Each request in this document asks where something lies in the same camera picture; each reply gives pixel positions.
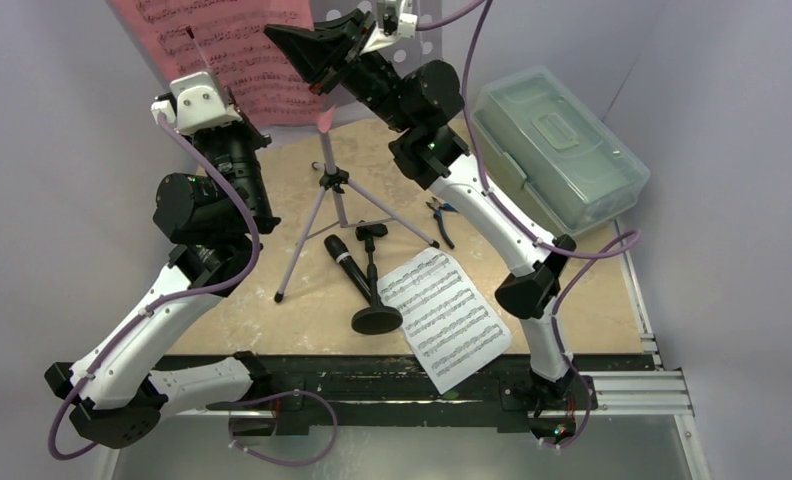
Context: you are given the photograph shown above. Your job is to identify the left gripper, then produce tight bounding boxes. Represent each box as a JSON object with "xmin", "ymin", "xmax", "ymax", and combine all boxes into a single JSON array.
[{"xmin": 171, "ymin": 85, "xmax": 274, "ymax": 226}]

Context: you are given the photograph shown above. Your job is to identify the pink sheet music page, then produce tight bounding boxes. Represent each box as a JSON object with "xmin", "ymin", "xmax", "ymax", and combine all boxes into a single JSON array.
[{"xmin": 110, "ymin": 0, "xmax": 324, "ymax": 127}]

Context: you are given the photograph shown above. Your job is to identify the lilac folding music stand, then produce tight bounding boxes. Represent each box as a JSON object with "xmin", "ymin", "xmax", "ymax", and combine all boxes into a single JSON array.
[{"xmin": 107, "ymin": 0, "xmax": 445, "ymax": 305}]

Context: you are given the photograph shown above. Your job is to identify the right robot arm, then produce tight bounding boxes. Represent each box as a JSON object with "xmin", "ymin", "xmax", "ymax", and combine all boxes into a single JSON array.
[{"xmin": 264, "ymin": 1, "xmax": 579, "ymax": 407}]

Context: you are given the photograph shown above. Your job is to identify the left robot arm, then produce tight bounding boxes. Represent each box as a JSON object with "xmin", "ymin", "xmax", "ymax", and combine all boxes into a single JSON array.
[{"xmin": 45, "ymin": 122, "xmax": 279, "ymax": 449}]

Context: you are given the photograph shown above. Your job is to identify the black handheld microphone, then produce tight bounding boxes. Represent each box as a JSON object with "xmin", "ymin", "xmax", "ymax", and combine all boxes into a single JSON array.
[{"xmin": 324, "ymin": 234, "xmax": 371, "ymax": 301}]

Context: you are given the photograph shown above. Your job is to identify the black desktop microphone stand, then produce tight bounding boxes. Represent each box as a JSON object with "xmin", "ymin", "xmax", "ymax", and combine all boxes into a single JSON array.
[{"xmin": 351, "ymin": 223, "xmax": 403, "ymax": 335}]

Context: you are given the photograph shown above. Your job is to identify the clear plastic storage box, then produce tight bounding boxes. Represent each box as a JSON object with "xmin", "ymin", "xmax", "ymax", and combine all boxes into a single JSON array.
[{"xmin": 470, "ymin": 66, "xmax": 650, "ymax": 237}]

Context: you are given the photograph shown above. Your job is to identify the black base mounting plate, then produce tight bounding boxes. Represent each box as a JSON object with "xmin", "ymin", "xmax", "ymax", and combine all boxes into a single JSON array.
[{"xmin": 137, "ymin": 354, "xmax": 657, "ymax": 437}]

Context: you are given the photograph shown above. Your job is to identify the white sheet music page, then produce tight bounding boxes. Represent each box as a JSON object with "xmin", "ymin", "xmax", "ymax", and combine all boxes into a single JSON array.
[{"xmin": 378, "ymin": 248, "xmax": 513, "ymax": 394}]

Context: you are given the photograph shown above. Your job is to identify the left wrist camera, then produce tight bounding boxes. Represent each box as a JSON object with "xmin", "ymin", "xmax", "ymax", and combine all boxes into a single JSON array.
[{"xmin": 151, "ymin": 70, "xmax": 243, "ymax": 136}]

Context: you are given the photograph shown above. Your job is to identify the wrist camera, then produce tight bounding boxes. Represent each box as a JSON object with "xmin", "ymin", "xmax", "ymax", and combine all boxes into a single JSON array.
[
  {"xmin": 361, "ymin": 0, "xmax": 418, "ymax": 54},
  {"xmin": 151, "ymin": 70, "xmax": 243, "ymax": 136}
]

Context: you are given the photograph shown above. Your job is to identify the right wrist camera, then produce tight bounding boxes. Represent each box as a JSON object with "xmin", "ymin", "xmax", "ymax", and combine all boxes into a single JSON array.
[{"xmin": 361, "ymin": 0, "xmax": 418, "ymax": 54}]

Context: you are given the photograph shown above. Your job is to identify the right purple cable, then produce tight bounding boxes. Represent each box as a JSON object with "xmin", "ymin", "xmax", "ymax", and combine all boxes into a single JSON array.
[{"xmin": 415, "ymin": 0, "xmax": 642, "ymax": 451}]

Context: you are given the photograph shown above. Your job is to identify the blue handled cutting pliers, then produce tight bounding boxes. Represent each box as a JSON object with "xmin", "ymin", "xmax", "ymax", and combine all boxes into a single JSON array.
[{"xmin": 425, "ymin": 199, "xmax": 460, "ymax": 250}]

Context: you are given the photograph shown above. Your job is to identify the aluminium rail frame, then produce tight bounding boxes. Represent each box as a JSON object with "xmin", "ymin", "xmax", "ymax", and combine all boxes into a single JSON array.
[{"xmin": 98, "ymin": 220, "xmax": 705, "ymax": 479}]

